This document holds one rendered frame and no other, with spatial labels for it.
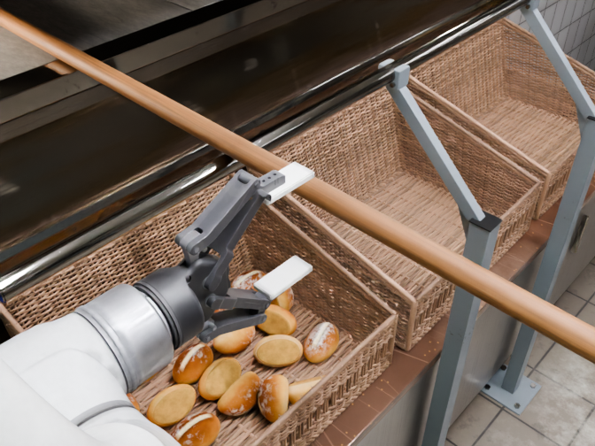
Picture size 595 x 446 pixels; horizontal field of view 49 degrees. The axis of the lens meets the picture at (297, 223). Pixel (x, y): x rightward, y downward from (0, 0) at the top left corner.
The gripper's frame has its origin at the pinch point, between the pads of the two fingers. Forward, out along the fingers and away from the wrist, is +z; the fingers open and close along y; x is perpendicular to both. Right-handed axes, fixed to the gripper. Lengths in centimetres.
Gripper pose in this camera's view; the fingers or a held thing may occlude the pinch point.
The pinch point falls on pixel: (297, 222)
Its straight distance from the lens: 73.6
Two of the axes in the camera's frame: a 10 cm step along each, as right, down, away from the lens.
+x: 7.2, 4.4, -5.4
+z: 6.9, -4.6, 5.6
